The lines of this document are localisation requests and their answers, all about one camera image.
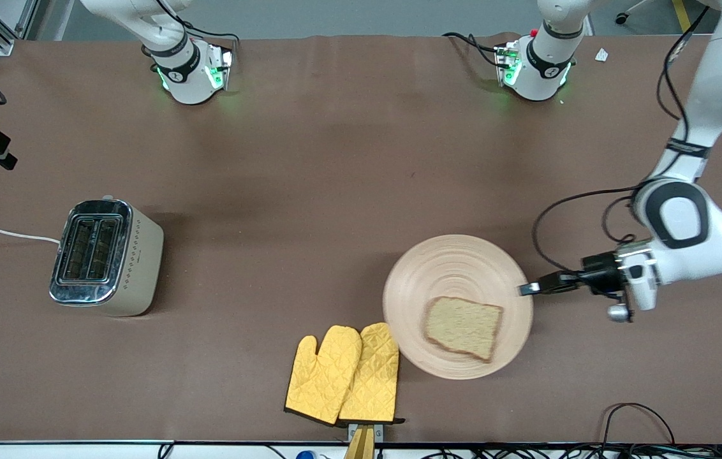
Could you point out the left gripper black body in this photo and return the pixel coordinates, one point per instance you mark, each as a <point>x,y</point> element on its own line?
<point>598,273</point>

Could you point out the brown toast slice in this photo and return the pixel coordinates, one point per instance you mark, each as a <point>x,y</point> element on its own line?
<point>463,328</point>

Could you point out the round wooden plate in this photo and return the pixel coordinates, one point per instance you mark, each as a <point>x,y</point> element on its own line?
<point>450,268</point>

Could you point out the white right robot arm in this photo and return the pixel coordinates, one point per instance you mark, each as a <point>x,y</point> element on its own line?
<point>189,70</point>

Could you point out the cream chrome two-slot toaster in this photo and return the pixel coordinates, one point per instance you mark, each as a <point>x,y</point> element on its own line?
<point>138,268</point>

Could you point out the yellow quilted oven mitt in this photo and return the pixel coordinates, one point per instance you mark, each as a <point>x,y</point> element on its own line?
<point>374,376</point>
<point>323,376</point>

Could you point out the brown table cover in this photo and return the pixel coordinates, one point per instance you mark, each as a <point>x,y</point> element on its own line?
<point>399,127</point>

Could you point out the small white paper scrap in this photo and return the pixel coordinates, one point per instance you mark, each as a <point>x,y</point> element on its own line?
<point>601,55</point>

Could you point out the black chair caster wheel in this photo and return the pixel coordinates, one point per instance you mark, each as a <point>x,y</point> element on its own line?
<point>622,18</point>

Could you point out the small blue object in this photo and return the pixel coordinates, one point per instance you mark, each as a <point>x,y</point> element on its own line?
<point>305,455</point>

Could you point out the upright aluminium frame profile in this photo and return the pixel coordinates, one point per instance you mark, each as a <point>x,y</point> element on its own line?
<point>28,16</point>

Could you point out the grey metal bracket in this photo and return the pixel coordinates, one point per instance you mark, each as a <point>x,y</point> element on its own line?
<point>379,431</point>

